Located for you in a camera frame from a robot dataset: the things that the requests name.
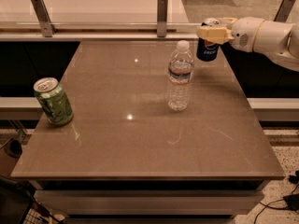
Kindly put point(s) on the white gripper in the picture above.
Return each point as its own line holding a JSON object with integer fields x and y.
{"x": 246, "y": 33}

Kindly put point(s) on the blue pepsi can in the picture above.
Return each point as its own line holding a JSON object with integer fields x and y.
{"x": 207, "y": 51}

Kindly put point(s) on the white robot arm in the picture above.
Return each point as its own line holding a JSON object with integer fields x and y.
{"x": 278, "y": 41}

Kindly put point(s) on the green soda can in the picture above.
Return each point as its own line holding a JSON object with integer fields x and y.
{"x": 54, "y": 101}

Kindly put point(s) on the clear plastic water bottle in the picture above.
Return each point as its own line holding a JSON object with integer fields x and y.
{"x": 180, "y": 72}

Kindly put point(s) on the glass railing panel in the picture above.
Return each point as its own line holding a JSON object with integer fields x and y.
{"x": 21, "y": 12}

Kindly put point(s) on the table lower shelf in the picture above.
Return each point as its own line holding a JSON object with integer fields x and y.
{"x": 153, "y": 202}

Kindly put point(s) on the dark round floor object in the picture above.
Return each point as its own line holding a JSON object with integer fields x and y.
{"x": 13, "y": 148}

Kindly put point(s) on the middle metal railing bracket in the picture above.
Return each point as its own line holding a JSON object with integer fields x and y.
{"x": 162, "y": 9}

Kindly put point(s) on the metal railing bracket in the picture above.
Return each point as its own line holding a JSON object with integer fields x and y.
{"x": 162, "y": 9}
{"x": 46, "y": 27}
{"x": 284, "y": 10}

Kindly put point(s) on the right metal railing bracket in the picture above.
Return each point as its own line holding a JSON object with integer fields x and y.
{"x": 284, "y": 10}

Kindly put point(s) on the left metal railing bracket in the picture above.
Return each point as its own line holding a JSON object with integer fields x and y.
{"x": 46, "y": 27}

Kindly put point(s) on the black power adapter with cable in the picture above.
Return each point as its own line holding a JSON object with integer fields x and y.
{"x": 291, "y": 201}

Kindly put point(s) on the black wire basket cart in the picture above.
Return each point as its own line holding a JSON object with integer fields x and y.
{"x": 15, "y": 202}

